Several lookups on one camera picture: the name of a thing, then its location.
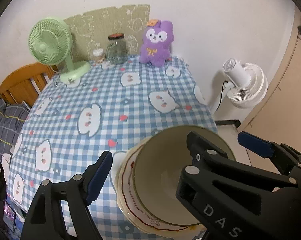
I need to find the green cartoon wall mat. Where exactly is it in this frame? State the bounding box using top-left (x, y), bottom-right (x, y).
top-left (64, 4), bottom-right (150, 61)

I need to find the black fan power cable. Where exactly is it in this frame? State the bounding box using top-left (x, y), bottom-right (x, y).
top-left (215, 80), bottom-right (230, 113)

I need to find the green desk fan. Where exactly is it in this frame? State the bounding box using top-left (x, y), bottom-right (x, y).
top-left (28, 17), bottom-right (91, 84)

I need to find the orange wooden chair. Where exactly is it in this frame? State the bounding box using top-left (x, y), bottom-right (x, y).
top-left (0, 63), bottom-right (58, 106)

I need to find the floral ceramic bowl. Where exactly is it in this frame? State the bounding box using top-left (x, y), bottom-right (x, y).
top-left (133, 125), bottom-right (235, 226)

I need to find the cotton swab container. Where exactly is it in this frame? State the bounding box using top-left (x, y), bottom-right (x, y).
top-left (92, 48), bottom-right (106, 64)

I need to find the white plate red pattern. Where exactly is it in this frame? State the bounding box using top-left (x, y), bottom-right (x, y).
top-left (117, 144), bottom-right (206, 231)

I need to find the purple plush bunny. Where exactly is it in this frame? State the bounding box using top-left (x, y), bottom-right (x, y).
top-left (139, 19), bottom-right (174, 67)

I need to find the grey plaid bedding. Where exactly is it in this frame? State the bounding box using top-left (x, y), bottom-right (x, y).
top-left (0, 99), bottom-right (30, 154)

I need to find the small screen device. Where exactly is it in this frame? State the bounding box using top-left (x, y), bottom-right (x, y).
top-left (3, 201), bottom-right (16, 232)

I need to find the blue checkered tablecloth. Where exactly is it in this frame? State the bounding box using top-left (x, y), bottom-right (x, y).
top-left (6, 55), bottom-right (219, 240)

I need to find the white standing fan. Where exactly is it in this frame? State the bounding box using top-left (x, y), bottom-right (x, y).
top-left (210, 58), bottom-right (268, 114)

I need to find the scalloped yellow flower plate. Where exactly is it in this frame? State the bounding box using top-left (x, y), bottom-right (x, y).
top-left (109, 151), bottom-right (142, 231)

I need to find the glass jar black lid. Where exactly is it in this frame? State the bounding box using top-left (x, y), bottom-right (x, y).
top-left (106, 33), bottom-right (128, 64)

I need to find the beige wooden door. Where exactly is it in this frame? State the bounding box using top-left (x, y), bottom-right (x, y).
top-left (238, 4), bottom-right (301, 173)

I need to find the large round yellow flower plate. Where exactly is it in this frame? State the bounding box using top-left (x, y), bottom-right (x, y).
top-left (113, 147), bottom-right (206, 235)

